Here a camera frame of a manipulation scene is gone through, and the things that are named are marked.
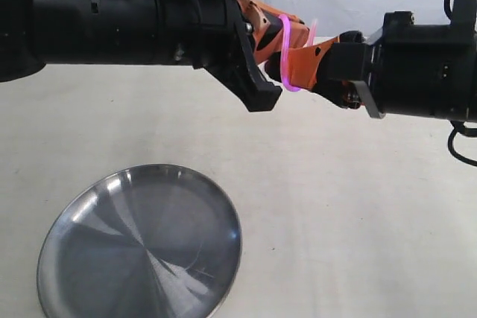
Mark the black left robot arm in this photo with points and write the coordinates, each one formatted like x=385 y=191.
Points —
x=35 y=33

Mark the pink glow stick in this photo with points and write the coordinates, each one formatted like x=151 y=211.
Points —
x=297 y=66

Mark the round steel plate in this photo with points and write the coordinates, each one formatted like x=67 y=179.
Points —
x=157 y=240

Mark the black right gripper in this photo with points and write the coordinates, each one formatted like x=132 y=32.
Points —
x=404 y=69

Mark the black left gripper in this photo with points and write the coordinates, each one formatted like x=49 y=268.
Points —
x=229 y=39

